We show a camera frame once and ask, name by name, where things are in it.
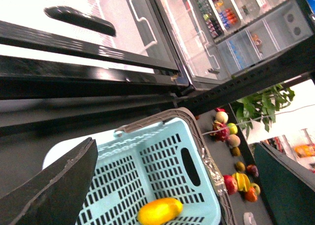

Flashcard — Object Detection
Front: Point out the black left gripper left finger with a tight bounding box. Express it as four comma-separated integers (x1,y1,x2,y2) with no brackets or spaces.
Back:
0,137,98,225

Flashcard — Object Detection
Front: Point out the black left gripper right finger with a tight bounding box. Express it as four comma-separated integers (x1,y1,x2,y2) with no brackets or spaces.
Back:
254,142,315,225

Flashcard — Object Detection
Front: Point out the grey basket handle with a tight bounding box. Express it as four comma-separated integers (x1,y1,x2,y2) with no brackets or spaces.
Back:
115,107,237,225

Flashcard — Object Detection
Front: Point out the yellow mango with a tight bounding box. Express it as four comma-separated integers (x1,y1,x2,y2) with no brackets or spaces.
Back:
137,197,184,225

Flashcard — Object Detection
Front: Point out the light blue plastic basket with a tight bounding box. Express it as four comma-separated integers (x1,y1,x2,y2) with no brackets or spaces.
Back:
42,117,222,225

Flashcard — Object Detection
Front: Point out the red green apple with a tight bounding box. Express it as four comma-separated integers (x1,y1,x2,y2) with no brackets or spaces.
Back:
251,183,261,195

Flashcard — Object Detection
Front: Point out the orange persimmon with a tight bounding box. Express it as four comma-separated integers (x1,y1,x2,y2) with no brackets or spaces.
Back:
244,187,258,202

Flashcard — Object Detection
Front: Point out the dark plum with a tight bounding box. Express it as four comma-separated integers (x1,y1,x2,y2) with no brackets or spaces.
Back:
246,164,259,178

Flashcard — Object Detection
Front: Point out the yellow star fruit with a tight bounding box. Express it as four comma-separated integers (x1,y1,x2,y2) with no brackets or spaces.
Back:
232,172,251,192

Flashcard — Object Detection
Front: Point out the brown kiwi fruit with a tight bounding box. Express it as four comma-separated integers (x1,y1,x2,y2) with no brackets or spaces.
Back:
235,161,246,173

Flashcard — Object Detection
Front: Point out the green potted plant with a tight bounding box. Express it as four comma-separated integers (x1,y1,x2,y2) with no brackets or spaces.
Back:
231,84,295,138

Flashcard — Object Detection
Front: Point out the pink dragon fruit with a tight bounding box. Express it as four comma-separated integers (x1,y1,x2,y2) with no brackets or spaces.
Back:
209,120,230,142

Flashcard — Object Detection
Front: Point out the tan round melon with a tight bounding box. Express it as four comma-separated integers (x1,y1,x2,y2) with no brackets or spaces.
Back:
215,111,228,124

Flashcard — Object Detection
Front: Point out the glass door refrigerator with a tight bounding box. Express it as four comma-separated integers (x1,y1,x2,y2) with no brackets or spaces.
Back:
0,0,315,99

